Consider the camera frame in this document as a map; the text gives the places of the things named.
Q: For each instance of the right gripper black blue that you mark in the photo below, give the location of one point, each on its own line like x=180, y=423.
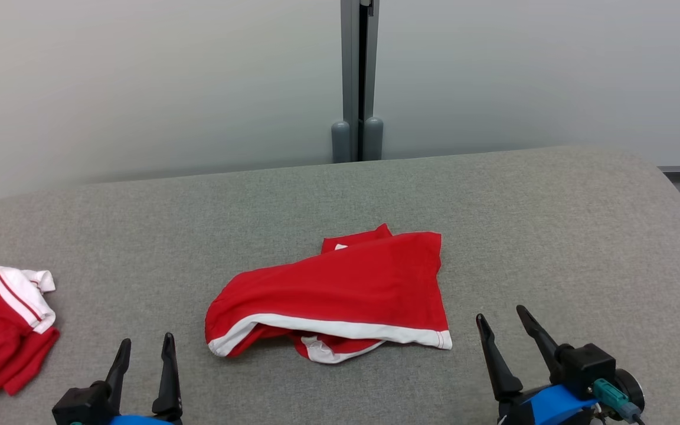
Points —
x=582, y=363

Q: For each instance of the grey metal frame post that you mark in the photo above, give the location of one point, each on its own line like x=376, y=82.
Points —
x=349, y=71
x=372, y=71

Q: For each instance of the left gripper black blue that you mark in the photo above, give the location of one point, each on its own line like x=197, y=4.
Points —
x=83, y=404

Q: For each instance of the red shorts with white trim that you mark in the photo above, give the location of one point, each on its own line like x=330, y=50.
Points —
x=346, y=283

